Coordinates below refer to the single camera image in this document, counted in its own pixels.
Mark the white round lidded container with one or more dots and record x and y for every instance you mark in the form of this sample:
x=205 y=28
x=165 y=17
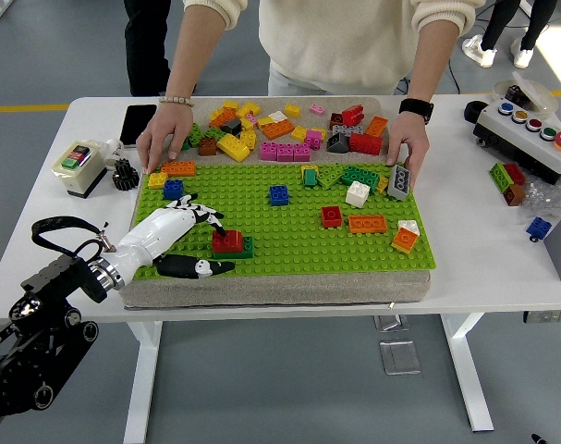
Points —
x=539 y=94

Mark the red curved-top brick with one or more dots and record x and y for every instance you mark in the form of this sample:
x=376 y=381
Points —
x=234 y=242

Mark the pink four-stud brick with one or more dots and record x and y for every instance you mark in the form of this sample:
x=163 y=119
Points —
x=313 y=139

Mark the blue brick keyring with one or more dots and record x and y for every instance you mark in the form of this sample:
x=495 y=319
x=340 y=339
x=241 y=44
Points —
x=538 y=226

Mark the small teal green brick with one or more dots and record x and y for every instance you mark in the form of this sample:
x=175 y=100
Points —
x=310 y=178

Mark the red stud brick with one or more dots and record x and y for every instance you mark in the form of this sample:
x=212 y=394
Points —
x=515 y=173
x=352 y=115

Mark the blue four-stud brick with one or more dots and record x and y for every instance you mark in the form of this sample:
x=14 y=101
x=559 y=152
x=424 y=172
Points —
x=279 y=196
x=173 y=189

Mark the white table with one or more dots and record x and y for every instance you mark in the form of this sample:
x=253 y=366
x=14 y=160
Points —
x=469 y=208

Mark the person's left hand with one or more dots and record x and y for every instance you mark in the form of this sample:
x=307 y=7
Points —
x=409 y=139

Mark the lime green flat brick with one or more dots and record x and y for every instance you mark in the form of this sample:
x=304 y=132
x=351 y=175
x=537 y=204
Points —
x=331 y=176

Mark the small white plastic part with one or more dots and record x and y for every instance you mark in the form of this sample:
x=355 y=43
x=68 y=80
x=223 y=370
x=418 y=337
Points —
x=113 y=148

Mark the small dark green brick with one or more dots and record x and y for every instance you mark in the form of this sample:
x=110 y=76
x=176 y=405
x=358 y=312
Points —
x=186 y=145

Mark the person's right forearm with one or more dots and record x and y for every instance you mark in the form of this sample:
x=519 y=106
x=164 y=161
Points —
x=192 y=60

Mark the table height control panel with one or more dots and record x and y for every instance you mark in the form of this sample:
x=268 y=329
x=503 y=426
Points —
x=548 y=316

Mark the dark green eight-stud brick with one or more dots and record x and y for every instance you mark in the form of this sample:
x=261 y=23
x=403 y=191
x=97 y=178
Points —
x=360 y=177
x=248 y=247

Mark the grey flat stud brick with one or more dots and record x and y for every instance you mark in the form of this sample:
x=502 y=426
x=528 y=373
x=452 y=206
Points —
x=347 y=130

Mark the brown four-stud brick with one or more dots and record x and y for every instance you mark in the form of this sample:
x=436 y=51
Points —
x=209 y=147

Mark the lime green stud brick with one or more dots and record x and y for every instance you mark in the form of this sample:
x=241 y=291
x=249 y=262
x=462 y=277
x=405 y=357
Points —
x=197 y=134

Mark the large red brick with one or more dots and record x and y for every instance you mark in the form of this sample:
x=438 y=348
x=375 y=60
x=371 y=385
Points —
x=365 y=144

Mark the clear plastic bag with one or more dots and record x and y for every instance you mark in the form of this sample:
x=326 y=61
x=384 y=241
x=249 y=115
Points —
x=548 y=196

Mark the person's right hand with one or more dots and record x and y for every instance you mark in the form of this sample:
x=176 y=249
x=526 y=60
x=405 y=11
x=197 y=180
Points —
x=169 y=127

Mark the orange stud brick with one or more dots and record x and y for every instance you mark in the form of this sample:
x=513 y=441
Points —
x=376 y=127
x=221 y=118

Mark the small white brick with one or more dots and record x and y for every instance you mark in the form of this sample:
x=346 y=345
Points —
x=276 y=116

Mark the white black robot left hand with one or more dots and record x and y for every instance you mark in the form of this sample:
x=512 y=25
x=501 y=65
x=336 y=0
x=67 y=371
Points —
x=155 y=233

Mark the black wrist watch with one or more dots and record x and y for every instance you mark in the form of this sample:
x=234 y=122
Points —
x=416 y=108

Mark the dark brown brick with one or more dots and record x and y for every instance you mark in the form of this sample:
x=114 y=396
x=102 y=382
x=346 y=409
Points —
x=335 y=120

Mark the black gear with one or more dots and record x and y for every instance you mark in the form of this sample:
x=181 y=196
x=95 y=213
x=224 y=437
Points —
x=124 y=176

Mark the smartphone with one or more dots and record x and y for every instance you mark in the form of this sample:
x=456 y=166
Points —
x=134 y=122

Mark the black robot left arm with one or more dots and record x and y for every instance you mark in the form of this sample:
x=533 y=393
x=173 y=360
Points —
x=26 y=356

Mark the cream switch box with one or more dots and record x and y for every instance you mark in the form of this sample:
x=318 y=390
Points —
x=76 y=173

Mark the pink long brick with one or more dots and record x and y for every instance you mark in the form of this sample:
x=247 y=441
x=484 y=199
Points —
x=284 y=151

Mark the white sloped brick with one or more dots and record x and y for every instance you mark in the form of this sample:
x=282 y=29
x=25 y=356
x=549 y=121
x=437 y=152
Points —
x=408 y=226

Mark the yellow four-stud brick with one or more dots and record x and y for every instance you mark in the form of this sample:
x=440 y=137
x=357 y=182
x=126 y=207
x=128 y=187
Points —
x=298 y=133
x=292 y=110
x=249 y=139
x=157 y=181

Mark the white button control box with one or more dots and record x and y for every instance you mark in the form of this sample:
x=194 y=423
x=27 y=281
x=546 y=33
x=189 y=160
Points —
x=520 y=139

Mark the person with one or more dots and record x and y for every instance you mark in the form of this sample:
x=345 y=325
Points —
x=143 y=41
x=497 y=23
x=335 y=41

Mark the orange eight-stud brick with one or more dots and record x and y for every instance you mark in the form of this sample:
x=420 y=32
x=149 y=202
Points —
x=277 y=130
x=180 y=168

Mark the small yellow tilted brick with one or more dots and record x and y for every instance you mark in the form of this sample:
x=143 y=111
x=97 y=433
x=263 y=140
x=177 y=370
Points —
x=382 y=184

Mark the small pink brick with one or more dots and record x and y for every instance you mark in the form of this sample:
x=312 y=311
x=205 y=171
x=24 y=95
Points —
x=252 y=119
x=316 y=109

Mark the orange brick with yellow base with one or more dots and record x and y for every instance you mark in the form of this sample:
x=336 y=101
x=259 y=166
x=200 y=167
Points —
x=404 y=240

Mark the large yellow rounded brick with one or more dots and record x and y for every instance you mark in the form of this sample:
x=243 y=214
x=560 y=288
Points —
x=233 y=147

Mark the yellow stud brick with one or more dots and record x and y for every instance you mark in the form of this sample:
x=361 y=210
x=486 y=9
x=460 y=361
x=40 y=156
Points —
x=247 y=110
x=230 y=105
x=264 y=122

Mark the green studded baseplate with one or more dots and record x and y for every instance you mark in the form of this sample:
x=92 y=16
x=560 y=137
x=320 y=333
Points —
x=298 y=252

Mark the black grey sloped brick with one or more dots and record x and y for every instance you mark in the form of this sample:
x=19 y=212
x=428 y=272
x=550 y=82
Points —
x=232 y=126
x=337 y=143

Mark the yellow hollow brick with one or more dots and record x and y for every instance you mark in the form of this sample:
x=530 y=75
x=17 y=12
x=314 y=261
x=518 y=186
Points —
x=308 y=167

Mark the person's left forearm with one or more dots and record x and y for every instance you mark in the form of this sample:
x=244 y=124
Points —
x=430 y=65

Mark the clear floor socket cover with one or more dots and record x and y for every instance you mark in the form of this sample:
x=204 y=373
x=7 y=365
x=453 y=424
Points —
x=391 y=322
x=400 y=357

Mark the grey foam mat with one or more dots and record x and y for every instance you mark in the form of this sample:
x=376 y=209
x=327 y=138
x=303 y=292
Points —
x=271 y=289

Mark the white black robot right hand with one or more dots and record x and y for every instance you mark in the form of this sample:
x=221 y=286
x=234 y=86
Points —
x=539 y=439

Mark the white four-stud brick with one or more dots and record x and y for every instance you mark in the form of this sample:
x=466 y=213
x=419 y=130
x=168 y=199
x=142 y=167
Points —
x=357 y=194

